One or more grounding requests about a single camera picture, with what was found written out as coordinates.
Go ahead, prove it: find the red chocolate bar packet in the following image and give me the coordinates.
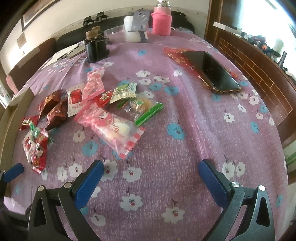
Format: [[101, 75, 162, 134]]
[[20, 115, 39, 131]]

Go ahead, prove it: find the small pink bunny snack bag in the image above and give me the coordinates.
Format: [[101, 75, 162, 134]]
[[82, 67, 105, 102]]

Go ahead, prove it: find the red white figure snack packet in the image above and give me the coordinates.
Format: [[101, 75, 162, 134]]
[[22, 129, 49, 174]]

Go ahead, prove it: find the green white candy packet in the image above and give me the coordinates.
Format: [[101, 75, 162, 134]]
[[109, 83, 137, 103]]

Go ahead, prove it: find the green clear cake packet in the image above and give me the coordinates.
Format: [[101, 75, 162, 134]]
[[117, 91, 164, 127]]

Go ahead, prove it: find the black sofa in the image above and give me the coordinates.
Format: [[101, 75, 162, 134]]
[[55, 10, 196, 53]]

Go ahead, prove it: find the cardboard tray box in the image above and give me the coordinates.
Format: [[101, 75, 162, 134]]
[[1, 88, 34, 170]]

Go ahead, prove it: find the pink sleeved thermos bottle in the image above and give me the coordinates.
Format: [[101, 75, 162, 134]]
[[151, 1, 172, 37]]

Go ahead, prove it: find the white plastic cup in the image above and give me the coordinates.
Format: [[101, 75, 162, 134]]
[[123, 16, 141, 43]]

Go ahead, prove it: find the brown armchair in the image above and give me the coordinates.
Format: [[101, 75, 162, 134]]
[[6, 38, 57, 93]]

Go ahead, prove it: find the black smartphone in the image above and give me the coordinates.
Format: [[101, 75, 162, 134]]
[[183, 51, 241, 94]]

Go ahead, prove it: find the wooden sideboard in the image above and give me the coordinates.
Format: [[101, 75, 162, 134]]
[[204, 22, 295, 148]]

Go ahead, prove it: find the small red candy packet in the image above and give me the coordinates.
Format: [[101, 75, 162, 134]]
[[93, 90, 113, 108]]

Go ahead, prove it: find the framed wall picture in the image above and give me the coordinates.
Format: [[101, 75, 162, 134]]
[[21, 0, 59, 32]]

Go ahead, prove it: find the purple floral tablecloth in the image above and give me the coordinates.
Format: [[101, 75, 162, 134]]
[[6, 31, 287, 240]]

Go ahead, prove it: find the dark red snack bag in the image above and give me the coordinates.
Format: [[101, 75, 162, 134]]
[[38, 90, 63, 119], [45, 98, 68, 131]]

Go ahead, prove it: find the large pink bunny snack bag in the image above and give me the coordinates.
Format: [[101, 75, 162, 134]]
[[74, 101, 145, 159]]

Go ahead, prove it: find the white paper sheet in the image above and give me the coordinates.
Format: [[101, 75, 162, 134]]
[[42, 42, 85, 69]]

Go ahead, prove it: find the black holder with corks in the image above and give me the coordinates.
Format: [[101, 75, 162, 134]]
[[84, 26, 110, 63]]

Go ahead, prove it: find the green candy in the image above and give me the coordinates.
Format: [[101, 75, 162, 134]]
[[30, 123, 54, 145]]

